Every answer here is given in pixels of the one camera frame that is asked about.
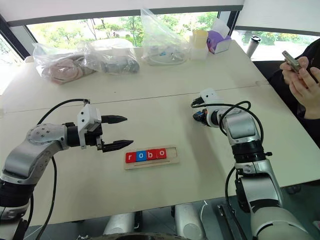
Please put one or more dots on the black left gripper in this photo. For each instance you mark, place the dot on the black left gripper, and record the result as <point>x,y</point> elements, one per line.
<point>93,136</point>

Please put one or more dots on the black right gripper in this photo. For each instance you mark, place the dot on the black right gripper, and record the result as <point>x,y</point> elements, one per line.
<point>206,117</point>

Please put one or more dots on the blue letter tile t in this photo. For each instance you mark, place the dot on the blue letter tile t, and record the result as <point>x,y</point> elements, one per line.
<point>199,116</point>

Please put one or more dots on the red letter tile b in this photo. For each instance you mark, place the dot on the red letter tile b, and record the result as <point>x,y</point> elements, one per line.
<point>152,155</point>

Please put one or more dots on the wooden letter tray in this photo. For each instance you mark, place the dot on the wooden letter tray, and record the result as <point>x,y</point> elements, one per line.
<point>175,161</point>

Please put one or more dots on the red letter tile o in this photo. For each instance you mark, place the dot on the red letter tile o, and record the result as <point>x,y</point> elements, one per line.
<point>162,153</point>

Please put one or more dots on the smartphone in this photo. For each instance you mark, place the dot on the smartphone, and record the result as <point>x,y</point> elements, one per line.
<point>290,58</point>

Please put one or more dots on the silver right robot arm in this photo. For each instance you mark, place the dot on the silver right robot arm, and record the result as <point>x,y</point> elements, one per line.
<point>241,127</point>

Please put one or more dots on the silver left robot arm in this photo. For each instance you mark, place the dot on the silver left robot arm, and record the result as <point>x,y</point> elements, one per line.
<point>22,155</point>

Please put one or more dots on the person's right forearm dark sleeve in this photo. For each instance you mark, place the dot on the person's right forearm dark sleeve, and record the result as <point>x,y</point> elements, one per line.
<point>315,57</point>

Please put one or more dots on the red letter tile r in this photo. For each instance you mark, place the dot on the red letter tile r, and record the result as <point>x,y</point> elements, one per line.
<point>130,157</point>

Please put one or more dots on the blue letter tile o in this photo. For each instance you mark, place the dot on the blue letter tile o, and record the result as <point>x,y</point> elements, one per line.
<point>141,156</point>

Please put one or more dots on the silver left robot leg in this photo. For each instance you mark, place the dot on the silver left robot leg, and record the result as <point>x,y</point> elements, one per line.
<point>120,223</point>

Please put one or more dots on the silver robot leg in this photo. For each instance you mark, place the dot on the silver robot leg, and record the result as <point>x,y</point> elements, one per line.
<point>120,223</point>
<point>187,221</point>

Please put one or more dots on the silver right robot leg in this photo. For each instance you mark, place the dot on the silver right robot leg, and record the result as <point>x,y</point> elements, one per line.
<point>187,221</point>

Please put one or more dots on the person's right hand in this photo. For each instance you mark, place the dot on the person's right hand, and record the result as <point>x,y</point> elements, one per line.
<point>286,68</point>

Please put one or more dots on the person's left hand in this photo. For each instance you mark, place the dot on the person's left hand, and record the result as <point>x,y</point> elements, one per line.
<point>310,92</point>

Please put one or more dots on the grey soft item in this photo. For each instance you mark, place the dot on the grey soft item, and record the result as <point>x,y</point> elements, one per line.
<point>120,67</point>

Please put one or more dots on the white plastic items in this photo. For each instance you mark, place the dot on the white plastic items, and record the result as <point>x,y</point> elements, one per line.
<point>160,57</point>

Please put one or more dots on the purple tissue box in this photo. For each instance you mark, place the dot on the purple tissue box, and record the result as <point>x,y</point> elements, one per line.
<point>216,43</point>

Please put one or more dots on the translucent container yellow lid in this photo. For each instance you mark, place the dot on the translucent container yellow lid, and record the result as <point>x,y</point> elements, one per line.
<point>199,40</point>

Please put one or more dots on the pink cloth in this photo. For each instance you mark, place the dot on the pink cloth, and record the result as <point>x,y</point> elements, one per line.
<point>62,70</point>

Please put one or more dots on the clear bag with grey item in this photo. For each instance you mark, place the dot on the clear bag with grey item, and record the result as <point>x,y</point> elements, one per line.
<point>107,50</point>

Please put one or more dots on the person in dark clothing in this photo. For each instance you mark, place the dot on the person in dark clothing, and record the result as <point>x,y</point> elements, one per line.
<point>277,82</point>

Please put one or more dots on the silver thermos black lid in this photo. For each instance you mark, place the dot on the silver thermos black lid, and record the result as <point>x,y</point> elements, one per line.
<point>253,47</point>

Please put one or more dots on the tall clear plastic bag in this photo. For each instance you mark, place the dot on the tall clear plastic bag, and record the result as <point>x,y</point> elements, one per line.
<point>155,32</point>

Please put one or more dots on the clear bag with pink cloth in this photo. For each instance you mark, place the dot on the clear bag with pink cloth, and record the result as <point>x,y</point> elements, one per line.
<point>42,55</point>

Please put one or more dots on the black chair base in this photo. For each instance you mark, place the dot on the black chair base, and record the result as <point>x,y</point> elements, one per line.
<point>293,190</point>

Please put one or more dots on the wide white roller blind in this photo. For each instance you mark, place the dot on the wide white roller blind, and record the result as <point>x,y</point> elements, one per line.
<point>125,6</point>

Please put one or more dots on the narrow white roller blind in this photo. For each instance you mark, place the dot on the narrow white roller blind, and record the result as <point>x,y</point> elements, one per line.
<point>280,12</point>

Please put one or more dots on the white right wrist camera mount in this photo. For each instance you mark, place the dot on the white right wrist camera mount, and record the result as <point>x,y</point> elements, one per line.
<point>211,96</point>

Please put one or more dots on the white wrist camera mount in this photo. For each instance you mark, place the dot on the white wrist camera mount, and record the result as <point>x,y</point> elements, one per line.
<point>87,116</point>
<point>211,96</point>

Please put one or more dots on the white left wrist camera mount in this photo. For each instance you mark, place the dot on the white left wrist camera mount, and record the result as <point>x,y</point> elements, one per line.
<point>87,116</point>

